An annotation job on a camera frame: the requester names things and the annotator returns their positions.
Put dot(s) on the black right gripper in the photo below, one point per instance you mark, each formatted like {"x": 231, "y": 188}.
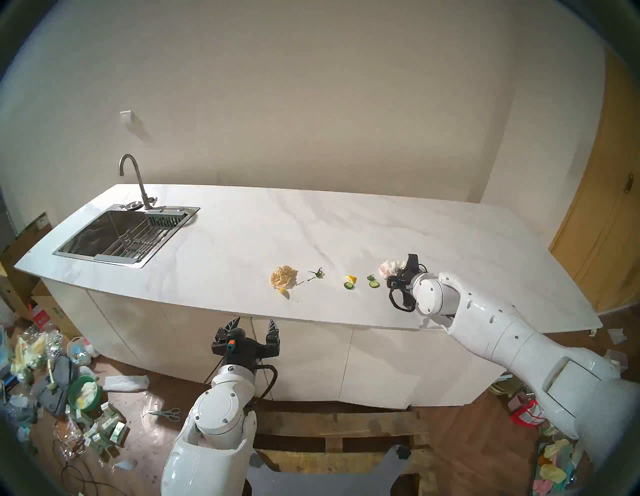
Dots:
{"x": 409, "y": 286}

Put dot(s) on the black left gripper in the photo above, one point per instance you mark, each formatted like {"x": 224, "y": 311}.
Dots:
{"x": 242, "y": 350}

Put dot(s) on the pink white cloth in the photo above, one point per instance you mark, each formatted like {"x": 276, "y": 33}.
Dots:
{"x": 390, "y": 267}

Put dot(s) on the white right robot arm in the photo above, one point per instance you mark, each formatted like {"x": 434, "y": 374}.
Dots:
{"x": 500, "y": 330}

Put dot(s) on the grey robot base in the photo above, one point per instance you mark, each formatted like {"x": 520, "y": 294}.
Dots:
{"x": 320, "y": 482}

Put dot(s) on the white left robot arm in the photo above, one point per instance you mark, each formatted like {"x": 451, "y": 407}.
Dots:
{"x": 220, "y": 420}

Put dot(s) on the crumpled tan paper napkin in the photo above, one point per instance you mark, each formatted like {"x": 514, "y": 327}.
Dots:
{"x": 283, "y": 276}

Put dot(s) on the white counter cabinet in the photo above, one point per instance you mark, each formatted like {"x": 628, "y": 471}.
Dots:
{"x": 310, "y": 360}

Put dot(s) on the dark green herb sprig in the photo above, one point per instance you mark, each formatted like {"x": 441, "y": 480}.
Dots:
{"x": 317, "y": 274}

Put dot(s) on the wooden pallet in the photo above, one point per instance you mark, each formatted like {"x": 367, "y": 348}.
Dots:
{"x": 340, "y": 425}

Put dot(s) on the white foam net sleeve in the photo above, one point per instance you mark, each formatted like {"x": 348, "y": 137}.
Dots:
{"x": 125, "y": 384}

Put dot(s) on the grey slotted sink strainer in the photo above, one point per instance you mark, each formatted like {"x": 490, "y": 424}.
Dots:
{"x": 165, "y": 218}

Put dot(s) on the round woven basket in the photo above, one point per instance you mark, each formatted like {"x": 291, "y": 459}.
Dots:
{"x": 505, "y": 386}

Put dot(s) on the steel gooseneck faucet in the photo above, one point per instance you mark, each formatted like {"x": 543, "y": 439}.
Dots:
{"x": 147, "y": 201}

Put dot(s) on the round steel drain cap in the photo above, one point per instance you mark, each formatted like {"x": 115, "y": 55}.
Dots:
{"x": 134, "y": 205}

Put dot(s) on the white plastic jug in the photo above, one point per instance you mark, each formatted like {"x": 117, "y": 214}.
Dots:
{"x": 80, "y": 352}

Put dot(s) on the green white carton pile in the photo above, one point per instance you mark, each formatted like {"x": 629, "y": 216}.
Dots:
{"x": 107, "y": 430}

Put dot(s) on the black base knob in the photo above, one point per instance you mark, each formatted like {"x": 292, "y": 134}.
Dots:
{"x": 403, "y": 452}

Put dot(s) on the green plastic bowl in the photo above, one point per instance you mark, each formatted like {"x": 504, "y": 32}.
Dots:
{"x": 82, "y": 397}

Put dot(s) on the stainless steel sink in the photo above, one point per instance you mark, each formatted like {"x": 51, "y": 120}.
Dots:
{"x": 90, "y": 240}

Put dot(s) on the red white packet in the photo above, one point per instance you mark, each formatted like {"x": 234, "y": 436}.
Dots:
{"x": 525, "y": 415}

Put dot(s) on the grey fabric bag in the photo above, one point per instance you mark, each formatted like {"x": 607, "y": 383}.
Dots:
{"x": 60, "y": 380}

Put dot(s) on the cardboard box red label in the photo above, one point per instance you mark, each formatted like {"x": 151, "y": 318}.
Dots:
{"x": 47, "y": 315}

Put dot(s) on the wooden door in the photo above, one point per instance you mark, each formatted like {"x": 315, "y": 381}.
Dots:
{"x": 605, "y": 225}

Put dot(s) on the white paper sheet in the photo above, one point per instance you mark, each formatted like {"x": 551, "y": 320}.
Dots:
{"x": 616, "y": 336}

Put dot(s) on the yellow green plastic bag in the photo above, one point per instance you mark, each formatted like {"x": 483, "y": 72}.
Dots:
{"x": 27, "y": 357}

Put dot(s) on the clear plastic container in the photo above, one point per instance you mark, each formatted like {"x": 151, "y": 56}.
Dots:
{"x": 615, "y": 361}

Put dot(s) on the brass door hinge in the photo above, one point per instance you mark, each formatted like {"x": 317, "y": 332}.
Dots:
{"x": 629, "y": 183}

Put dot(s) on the brown cardboard box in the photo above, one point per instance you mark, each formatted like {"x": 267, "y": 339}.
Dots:
{"x": 22, "y": 242}

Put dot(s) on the tray of pastel sponges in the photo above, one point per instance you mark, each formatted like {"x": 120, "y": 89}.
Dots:
{"x": 552, "y": 472}

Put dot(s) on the white wall socket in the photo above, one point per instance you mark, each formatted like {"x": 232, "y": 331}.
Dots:
{"x": 127, "y": 118}

